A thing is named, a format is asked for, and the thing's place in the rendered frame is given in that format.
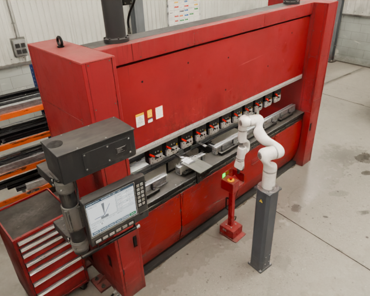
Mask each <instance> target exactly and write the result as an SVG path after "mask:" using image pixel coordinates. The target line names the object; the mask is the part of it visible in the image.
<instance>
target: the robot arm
mask: <svg viewBox="0 0 370 296"><path fill-rule="evenodd" d="M263 123H264V118H263V117H262V116H261V115H250V116H247V115H242V116H240V118H239V120H238V142H239V143H243V145H239V146H238V149H237V156H236V160H235V163H234V167H235V168H236V169H237V174H239V173H240V171H243V169H244V159H245V154H246V153H248V152H249V150H250V142H249V140H247V127H250V126H255V129H254V132H253V133H254V136H255V138H256V139H257V141H258V142H259V143H260V144H262V145H264V146H266V147H264V148H262V149H260V150H259V151H258V155H257V156H258V158H259V159H260V160H261V162H262V163H263V176H262V181H261V182H259V183H258V185H257V187H258V189H259V191H261V192H263V193H267V194H273V193H276V192H277V191H278V190H279V186H278V184H277V183H275V181H276V175H277V164H276V163H274V162H271V160H275V159H279V158H281V157H283V155H284V153H285V151H284V148H283V147H282V145H280V144H279V143H278V142H276V141H275V140H273V139H271V138H270V137H269V136H268V135H267V134H266V132H265V131H264V129H263Z"/></svg>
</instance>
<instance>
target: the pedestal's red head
mask: <svg viewBox="0 0 370 296"><path fill-rule="evenodd" d="M231 168H233V167H231ZM228 170H229V173H230V169H228ZM224 173H226V171H225V172H224ZM222 175H223V173H222V174H221V188H222V189H224V190H226V191H228V192H230V193H232V194H233V193H235V192H236V191H237V190H238V189H240V188H241V187H243V185H244V175H245V174H243V173H241V172H240V173H239V174H237V171H236V170H234V169H233V175H232V178H233V179H234V181H233V182H229V181H228V180H227V179H229V177H230V176H229V175H226V176H225V177H223V178H222Z"/></svg>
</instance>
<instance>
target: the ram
mask: <svg viewBox="0 0 370 296"><path fill-rule="evenodd" d="M309 24H310V16H303V17H300V18H296V19H292V20H289V21H285V22H280V23H277V24H273V25H270V26H265V27H262V28H258V29H254V30H252V31H247V32H243V33H239V34H236V35H232V36H228V37H225V38H221V39H217V40H214V41H210V42H206V43H201V44H199V45H194V46H191V47H188V48H183V49H179V50H176V51H172V52H168V53H164V54H161V55H157V56H153V57H150V58H146V59H142V60H138V61H135V62H131V63H127V64H124V65H120V66H117V67H116V70H117V78H118V84H119V92H120V100H121V105H122V113H123V122H125V123H126V124H128V125H130V126H131V127H133V128H134V140H135V146H136V150H137V149H139V148H141V147H143V146H145V145H148V144H150V143H152V142H155V141H156V140H159V139H161V138H163V137H165V136H168V135H170V134H172V133H174V132H176V131H178V130H180V129H183V128H185V127H187V126H190V125H192V124H193V123H196V122H198V121H200V120H203V119H205V118H207V117H209V116H211V115H213V114H215V113H218V112H220V111H222V110H224V109H226V108H228V107H231V106H233V105H235V104H238V103H240V102H242V101H244V100H246V99H248V98H251V97H253V96H255V95H257V94H259V93H261V92H264V91H266V90H268V89H271V88H273V87H274V86H277V85H279V84H281V83H283V82H286V81H288V80H290V79H292V78H294V77H296V76H299V75H301V74H302V71H303V66H304V58H305V50H306V45H307V38H308V30H309ZM301 78H302V76H301V77H299V78H297V79H295V80H292V81H290V82H288V83H286V84H284V85H282V86H280V87H278V88H275V89H273V90H271V91H269V92H267V93H265V94H263V95H260V96H258V97H256V98H254V99H251V100H249V101H248V102H245V103H243V104H241V105H239V106H237V107H234V108H232V109H230V110H228V111H226V112H224V113H222V114H220V115H217V116H215V117H213V118H211V119H209V120H206V121H205V122H202V123H200V124H198V125H196V126H193V127H191V128H189V129H187V130H185V131H183V132H181V133H178V134H176V135H174V136H172V137H170V138H168V139H166V140H164V141H161V142H159V143H157V144H154V145H152V146H150V147H148V148H146V149H144V150H142V151H140V152H137V153H136V155H135V156H138V155H140V154H142V153H144V152H146V151H148V150H150V149H152V148H154V147H156V146H159V145H161V144H163V143H165V142H168V141H169V140H171V139H174V138H175V137H178V136H180V135H182V134H184V133H186V132H189V131H191V130H193V129H195V128H197V127H199V126H201V125H203V124H205V123H208V122H210V121H212V120H214V119H216V118H218V117H220V116H222V115H224V114H226V113H229V112H231V111H233V110H235V109H238V108H239V107H242V106H244V105H246V104H248V103H250V102H252V101H254V100H256V99H259V98H261V97H263V96H265V95H267V94H269V93H271V92H273V91H275V90H278V89H280V88H282V87H284V86H286V85H289V84H290V83H293V82H295V81H296V80H299V79H301ZM161 105H163V117H161V118H159V119H157V120H156V112H155V108H156V107H159V106H161ZM150 109H151V110H152V117H149V118H148V117H147V111H148V110H150ZM143 112H144V123H145V125H143V126H140V127H137V125H136V115H138V114H140V113H143ZM151 118H153V121H152V122H150V123H148V119H151ZM135 156H132V157H130V158H129V159H131V158H133V157H135Z"/></svg>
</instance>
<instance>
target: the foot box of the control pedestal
mask: <svg viewBox="0 0 370 296"><path fill-rule="evenodd" d="M227 222H228V219H226V220H225V221H224V222H222V223H221V224H220V232H219V233H220V234H222V235H223V236H225V237H227V238H228V239H229V240H231V241H233V242H235V243H237V242H238V241H239V240H240V239H241V238H243V237H244V236H245V235H246V233H245V232H243V231H242V227H243V225H242V224H240V223H238V222H236V221H234V223H236V225H235V226H234V227H233V228H229V227H228V226H226V225H225V224H226V223H227Z"/></svg>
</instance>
